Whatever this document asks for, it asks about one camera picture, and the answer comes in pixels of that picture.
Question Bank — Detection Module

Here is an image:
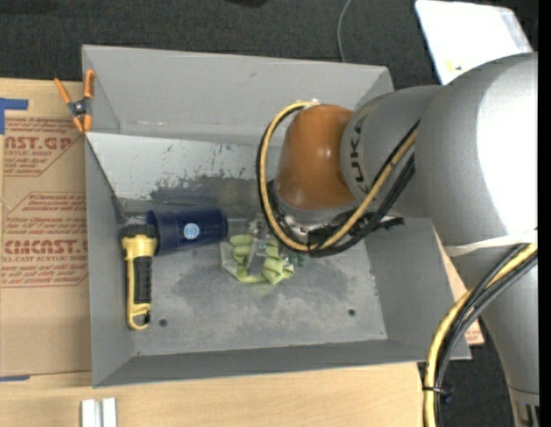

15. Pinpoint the black cylinder on white bracket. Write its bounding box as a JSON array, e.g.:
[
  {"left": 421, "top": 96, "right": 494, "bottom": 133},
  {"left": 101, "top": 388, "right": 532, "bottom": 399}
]
[{"left": 371, "top": 213, "right": 406, "bottom": 233}]

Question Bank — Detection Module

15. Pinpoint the yellow and black flashlight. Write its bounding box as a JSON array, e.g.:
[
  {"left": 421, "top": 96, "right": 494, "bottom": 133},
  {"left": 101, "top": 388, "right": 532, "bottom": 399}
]
[{"left": 119, "top": 222, "right": 160, "bottom": 332}]

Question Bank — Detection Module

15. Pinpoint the grey metal bin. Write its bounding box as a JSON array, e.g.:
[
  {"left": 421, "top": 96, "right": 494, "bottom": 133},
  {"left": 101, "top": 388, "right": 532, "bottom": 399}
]
[{"left": 81, "top": 44, "right": 474, "bottom": 389}]

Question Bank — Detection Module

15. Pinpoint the brown cardboard board, red print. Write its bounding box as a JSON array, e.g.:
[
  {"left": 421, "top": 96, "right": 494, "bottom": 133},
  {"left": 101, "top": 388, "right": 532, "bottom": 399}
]
[{"left": 0, "top": 77, "right": 94, "bottom": 384}]

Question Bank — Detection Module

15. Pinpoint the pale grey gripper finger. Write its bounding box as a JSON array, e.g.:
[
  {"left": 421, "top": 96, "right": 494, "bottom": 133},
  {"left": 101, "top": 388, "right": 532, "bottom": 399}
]
[
  {"left": 240, "top": 234, "right": 261, "bottom": 281},
  {"left": 254, "top": 236, "right": 273, "bottom": 277}
]

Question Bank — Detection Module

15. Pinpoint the dark blue cup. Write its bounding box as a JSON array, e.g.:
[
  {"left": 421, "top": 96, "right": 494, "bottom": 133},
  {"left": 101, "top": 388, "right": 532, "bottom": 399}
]
[{"left": 145, "top": 207, "right": 230, "bottom": 258}]

